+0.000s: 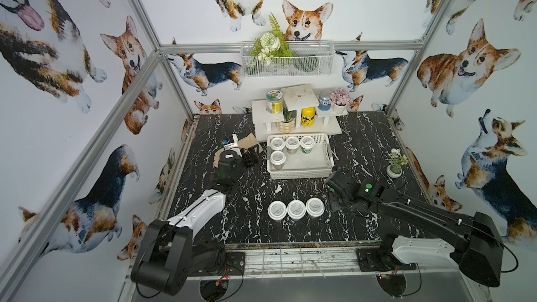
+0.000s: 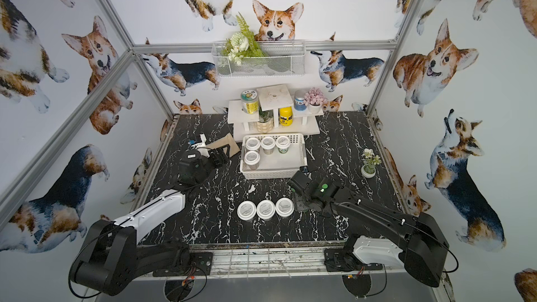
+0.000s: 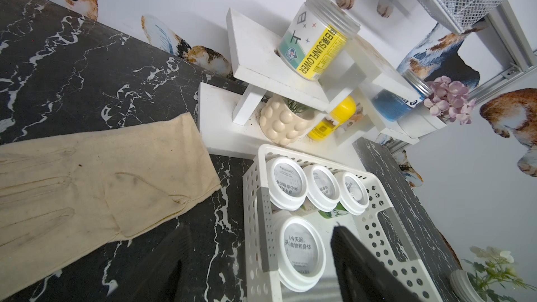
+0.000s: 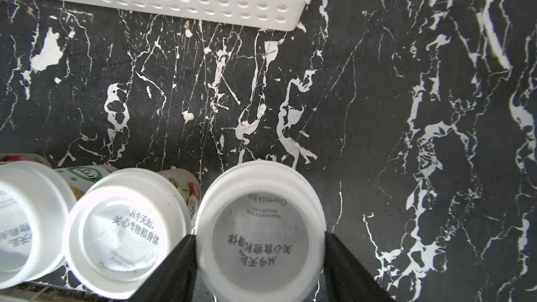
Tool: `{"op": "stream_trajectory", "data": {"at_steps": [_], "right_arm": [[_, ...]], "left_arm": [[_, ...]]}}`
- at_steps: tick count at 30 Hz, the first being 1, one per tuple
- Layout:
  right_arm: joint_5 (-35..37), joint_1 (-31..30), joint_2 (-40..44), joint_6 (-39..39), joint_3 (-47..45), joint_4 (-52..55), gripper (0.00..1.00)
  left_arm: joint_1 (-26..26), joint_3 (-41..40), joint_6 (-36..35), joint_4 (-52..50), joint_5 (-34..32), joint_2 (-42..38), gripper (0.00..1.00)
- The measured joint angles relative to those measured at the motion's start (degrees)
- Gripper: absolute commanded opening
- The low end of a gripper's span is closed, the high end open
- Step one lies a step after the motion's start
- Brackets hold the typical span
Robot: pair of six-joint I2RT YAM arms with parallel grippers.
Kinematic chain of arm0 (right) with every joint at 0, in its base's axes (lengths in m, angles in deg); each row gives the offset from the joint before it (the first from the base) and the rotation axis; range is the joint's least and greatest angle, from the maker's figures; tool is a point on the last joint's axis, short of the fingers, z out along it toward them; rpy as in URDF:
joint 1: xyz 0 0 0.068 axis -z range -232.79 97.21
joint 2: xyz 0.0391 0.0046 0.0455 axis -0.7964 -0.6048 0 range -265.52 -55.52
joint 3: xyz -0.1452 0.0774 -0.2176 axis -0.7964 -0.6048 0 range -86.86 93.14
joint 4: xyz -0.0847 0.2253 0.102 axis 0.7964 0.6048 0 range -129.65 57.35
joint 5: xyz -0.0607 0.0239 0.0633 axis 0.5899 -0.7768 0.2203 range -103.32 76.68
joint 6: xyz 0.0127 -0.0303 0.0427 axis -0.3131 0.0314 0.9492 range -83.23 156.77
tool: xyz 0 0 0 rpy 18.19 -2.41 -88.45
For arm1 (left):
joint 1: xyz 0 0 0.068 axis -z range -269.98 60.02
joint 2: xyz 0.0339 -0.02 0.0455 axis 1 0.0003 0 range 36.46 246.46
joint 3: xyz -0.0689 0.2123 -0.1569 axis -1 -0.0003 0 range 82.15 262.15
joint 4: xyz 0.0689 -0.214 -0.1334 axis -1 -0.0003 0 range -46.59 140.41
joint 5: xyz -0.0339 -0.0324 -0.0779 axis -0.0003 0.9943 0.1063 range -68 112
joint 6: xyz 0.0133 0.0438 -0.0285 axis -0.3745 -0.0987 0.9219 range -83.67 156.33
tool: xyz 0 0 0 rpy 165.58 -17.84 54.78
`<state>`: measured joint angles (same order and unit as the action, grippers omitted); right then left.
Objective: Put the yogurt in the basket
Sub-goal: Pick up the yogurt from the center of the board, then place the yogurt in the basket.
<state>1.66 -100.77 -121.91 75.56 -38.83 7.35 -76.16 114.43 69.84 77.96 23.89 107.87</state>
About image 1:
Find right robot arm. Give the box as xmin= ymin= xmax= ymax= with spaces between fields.
xmin=325 ymin=169 xmax=510 ymax=287

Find small white flower pot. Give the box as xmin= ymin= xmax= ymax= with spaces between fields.
xmin=387 ymin=148 xmax=408 ymax=178

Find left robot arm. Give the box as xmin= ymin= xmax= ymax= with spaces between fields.
xmin=130 ymin=144 xmax=263 ymax=299

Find yogurt cup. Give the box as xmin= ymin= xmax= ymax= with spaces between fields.
xmin=268 ymin=201 xmax=288 ymax=221
xmin=285 ymin=136 xmax=301 ymax=155
xmin=300 ymin=135 xmax=316 ymax=154
xmin=270 ymin=150 xmax=287 ymax=170
xmin=306 ymin=197 xmax=325 ymax=218
xmin=269 ymin=137 xmax=286 ymax=151
xmin=287 ymin=200 xmax=306 ymax=220

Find green fern white flowers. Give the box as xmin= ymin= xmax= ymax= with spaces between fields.
xmin=250 ymin=13 xmax=296 ymax=66

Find pink flower pot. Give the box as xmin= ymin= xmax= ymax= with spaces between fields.
xmin=330 ymin=88 xmax=352 ymax=114

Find white tiered shelf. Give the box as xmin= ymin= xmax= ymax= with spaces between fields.
xmin=253 ymin=85 xmax=348 ymax=142

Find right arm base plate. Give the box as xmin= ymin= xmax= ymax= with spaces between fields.
xmin=356 ymin=249 xmax=418 ymax=273

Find white plastic basket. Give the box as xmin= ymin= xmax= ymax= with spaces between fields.
xmin=267 ymin=133 xmax=334 ymax=180

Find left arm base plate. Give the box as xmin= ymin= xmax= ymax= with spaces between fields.
xmin=188 ymin=251 xmax=246 ymax=277

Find yellow jar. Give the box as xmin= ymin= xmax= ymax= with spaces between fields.
xmin=301 ymin=107 xmax=316 ymax=127

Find white wire wall basket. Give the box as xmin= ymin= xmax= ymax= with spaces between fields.
xmin=241 ymin=41 xmax=335 ymax=77

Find woven pot green plant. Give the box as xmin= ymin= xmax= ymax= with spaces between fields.
xmin=278 ymin=107 xmax=296 ymax=134

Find green yellow tin can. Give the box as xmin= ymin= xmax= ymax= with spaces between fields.
xmin=266 ymin=89 xmax=283 ymax=115

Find blue white can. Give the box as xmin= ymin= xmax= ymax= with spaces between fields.
xmin=318 ymin=89 xmax=331 ymax=112

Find yogurt cup back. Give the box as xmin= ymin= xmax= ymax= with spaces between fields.
xmin=270 ymin=150 xmax=287 ymax=170
xmin=269 ymin=137 xmax=286 ymax=151
xmin=285 ymin=136 xmax=301 ymax=155
xmin=300 ymin=135 xmax=316 ymax=154

